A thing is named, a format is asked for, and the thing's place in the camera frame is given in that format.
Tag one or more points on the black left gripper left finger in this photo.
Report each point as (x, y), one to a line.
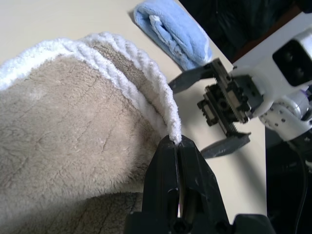
(163, 180)

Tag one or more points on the beige towel with white trim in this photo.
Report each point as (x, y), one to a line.
(73, 122)

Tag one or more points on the light blue folded towel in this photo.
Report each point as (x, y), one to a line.
(175, 29)

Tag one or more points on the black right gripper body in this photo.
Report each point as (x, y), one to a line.
(229, 102)

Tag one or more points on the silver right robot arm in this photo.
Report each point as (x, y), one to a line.
(287, 117)

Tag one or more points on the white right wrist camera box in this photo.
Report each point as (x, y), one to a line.
(265, 68)

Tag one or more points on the person in dark clothes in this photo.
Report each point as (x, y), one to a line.
(231, 19)

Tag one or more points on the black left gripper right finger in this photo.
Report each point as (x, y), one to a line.
(200, 185)

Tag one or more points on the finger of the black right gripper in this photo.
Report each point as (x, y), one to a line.
(192, 78)
(226, 146)

